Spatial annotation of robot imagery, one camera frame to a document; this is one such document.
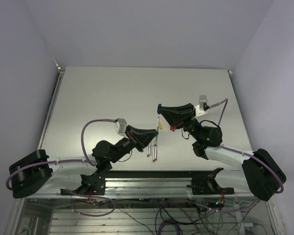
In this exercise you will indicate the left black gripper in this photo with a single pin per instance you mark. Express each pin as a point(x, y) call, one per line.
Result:
point(139, 138)

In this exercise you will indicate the aluminium frame rail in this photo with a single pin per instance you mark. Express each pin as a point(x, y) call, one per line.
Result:
point(135, 188)

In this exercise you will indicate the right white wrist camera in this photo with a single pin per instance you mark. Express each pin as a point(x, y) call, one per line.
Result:
point(202, 107)

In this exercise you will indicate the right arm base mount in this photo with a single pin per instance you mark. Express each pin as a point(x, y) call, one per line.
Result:
point(204, 183)

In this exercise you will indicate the blue pen cap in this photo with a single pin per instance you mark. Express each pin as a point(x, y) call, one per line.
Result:
point(159, 108)

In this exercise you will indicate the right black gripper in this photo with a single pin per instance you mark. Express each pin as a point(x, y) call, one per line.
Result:
point(180, 116)

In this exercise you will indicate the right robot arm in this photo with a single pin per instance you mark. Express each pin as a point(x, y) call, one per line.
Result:
point(255, 171)

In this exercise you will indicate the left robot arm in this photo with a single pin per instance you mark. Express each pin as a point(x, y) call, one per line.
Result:
point(32, 172)

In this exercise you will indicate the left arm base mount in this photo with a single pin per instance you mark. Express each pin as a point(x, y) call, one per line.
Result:
point(87, 185)

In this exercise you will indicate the yellow pen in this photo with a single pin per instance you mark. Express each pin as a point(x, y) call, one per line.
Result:
point(150, 148)

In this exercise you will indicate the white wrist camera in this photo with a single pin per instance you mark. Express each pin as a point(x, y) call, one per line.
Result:
point(120, 126)
point(202, 107)

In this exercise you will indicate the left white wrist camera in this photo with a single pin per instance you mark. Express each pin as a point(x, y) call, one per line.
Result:
point(120, 126)

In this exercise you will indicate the red pen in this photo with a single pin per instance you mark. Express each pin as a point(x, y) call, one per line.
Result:
point(153, 151)

